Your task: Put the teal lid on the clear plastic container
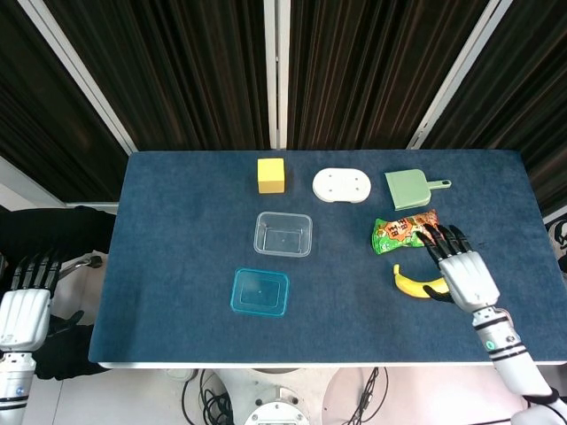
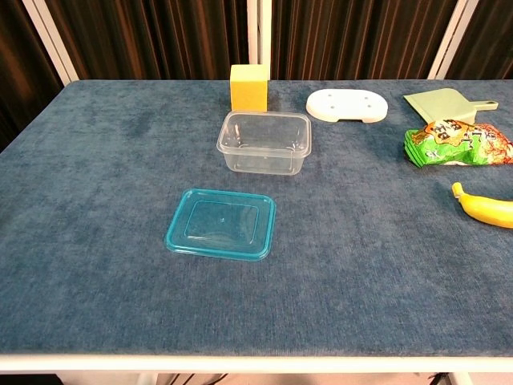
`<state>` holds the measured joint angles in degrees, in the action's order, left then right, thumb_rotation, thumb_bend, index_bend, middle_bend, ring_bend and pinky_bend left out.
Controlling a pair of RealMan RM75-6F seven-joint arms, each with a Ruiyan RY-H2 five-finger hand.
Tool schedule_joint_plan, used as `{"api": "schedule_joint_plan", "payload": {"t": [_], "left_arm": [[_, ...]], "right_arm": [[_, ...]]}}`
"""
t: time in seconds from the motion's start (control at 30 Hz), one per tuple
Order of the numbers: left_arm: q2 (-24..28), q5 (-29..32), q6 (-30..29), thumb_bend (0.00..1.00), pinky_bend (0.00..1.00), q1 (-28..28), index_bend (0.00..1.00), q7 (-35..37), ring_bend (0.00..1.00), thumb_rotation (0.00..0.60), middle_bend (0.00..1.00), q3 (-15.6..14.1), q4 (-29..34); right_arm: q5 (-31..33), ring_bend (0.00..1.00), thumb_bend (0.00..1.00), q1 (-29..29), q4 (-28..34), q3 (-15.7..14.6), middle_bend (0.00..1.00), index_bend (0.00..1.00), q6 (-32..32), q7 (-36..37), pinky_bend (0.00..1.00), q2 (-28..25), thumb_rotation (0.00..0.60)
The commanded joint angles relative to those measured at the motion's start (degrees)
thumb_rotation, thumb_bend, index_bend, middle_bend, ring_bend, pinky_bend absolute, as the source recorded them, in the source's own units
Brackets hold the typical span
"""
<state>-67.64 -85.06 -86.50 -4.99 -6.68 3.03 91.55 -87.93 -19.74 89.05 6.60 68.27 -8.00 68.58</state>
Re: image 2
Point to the white table frame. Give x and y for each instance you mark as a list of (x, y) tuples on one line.
[(256, 364)]

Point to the white slanted frame post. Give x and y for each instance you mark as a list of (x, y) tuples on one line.
[(451, 40), (52, 40)]

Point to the blue translucent plastic lid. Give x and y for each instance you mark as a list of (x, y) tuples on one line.
[(181, 243)]

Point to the blue velvet table cloth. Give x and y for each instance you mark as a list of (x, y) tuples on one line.
[(100, 200)]

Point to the yellow cube block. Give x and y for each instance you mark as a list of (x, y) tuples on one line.
[(248, 92)]

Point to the white oval plastic board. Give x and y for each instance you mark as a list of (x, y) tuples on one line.
[(346, 105)]

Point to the yellow banana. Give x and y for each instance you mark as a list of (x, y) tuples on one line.
[(487, 210)]

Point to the white upright frame post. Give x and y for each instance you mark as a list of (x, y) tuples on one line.
[(259, 36)]

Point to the clear plastic container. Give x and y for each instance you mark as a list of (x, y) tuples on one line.
[(240, 160)]

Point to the green orange snack bag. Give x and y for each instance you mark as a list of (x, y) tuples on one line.
[(453, 148)]

